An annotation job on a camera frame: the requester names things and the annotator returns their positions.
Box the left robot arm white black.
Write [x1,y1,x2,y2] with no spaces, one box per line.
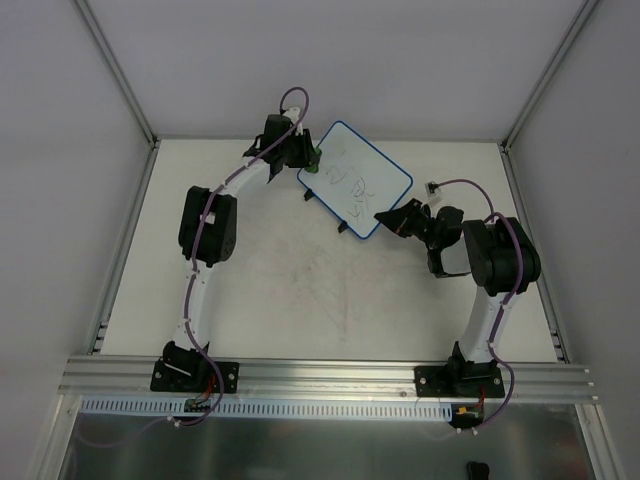
[150,107,321,393]

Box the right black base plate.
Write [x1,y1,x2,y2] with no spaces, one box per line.
[414,362,505,399]

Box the aluminium front rail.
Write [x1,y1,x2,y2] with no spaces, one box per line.
[58,355,600,404]

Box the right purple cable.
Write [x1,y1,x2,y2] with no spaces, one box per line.
[432,178,531,436]

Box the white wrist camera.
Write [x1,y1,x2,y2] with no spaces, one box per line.
[425,181,442,206]
[282,107,306,136]

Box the green bone-shaped eraser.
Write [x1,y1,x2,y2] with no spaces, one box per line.
[304,147,322,174]

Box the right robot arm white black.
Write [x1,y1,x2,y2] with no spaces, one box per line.
[374,199,541,396]

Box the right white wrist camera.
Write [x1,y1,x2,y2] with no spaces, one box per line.
[425,181,442,206]

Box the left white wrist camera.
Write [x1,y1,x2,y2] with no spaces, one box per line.
[282,107,306,136]

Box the right aluminium frame post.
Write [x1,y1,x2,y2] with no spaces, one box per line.
[501,0,602,151]

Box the white slotted cable duct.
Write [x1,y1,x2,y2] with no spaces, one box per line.
[79,395,453,423]

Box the aluminium frame post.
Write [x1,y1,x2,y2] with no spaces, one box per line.
[71,0,157,146]
[501,0,602,151]

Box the left aluminium frame post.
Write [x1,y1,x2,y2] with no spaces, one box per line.
[71,0,157,146]

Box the blue-framed whiteboard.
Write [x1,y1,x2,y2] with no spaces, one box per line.
[297,121,414,240]

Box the small black object bottom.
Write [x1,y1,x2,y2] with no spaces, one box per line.
[466,462,490,480]

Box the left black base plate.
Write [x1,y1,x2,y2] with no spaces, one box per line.
[150,357,239,394]

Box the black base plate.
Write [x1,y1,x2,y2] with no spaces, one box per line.
[414,362,505,399]
[150,357,239,394]

